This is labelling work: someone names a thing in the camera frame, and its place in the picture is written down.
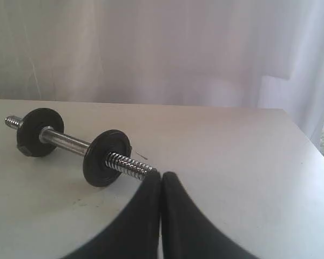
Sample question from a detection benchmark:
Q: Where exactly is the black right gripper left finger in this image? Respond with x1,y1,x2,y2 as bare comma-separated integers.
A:
66,172,161,258

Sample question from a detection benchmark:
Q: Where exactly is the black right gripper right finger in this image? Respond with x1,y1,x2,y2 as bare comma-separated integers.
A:
161,172,255,258

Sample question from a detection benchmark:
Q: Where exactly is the chrome dumbbell bar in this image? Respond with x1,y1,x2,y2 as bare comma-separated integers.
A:
5,115,159,181

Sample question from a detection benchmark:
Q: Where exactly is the black weight plate end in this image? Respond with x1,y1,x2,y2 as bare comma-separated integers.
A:
16,108,64,157

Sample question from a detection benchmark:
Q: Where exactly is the white curtain backdrop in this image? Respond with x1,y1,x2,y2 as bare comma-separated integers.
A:
0,1,324,147

